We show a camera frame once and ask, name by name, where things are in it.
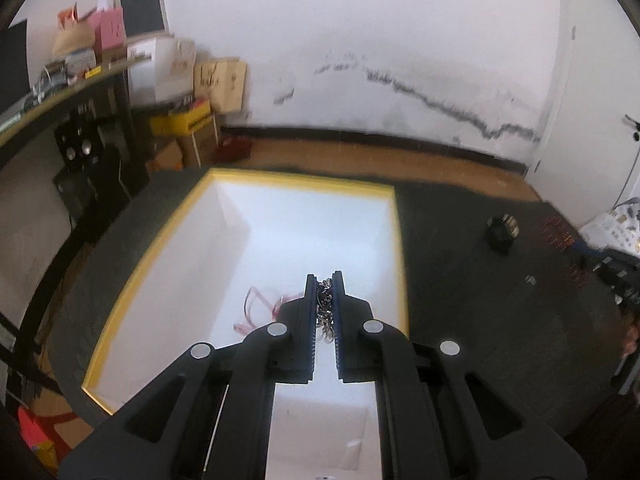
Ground yellow white storage box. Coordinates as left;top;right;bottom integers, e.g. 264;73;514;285
82;169;409;479

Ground black table mat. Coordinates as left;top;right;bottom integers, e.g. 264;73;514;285
50;169;623;434

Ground black gold wrist watch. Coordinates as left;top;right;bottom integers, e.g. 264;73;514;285
485;214;520;255

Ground black monitor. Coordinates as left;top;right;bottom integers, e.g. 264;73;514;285
0;20;29;113

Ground dark curved desk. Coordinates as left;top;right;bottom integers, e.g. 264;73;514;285
1;54;151;168

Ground tan paper bag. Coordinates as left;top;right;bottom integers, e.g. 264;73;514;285
193;58;247;115

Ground yellow stool box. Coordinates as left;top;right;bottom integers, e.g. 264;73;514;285
150;99;219;167

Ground red box on floor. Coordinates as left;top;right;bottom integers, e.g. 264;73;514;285
214;136;253;164

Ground framed chalkboard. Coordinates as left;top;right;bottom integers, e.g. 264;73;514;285
114;0;169;41

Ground white door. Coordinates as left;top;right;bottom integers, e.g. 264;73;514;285
527;0;639;228

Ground pink string jewelry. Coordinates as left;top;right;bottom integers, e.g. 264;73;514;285
233;286;288;336

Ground silver chain jewelry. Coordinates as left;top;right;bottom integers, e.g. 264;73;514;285
316;278;335;344

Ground right hand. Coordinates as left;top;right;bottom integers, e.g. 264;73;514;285
620;307;639;359

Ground pink paper bag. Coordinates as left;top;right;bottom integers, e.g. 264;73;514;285
88;8;126;53

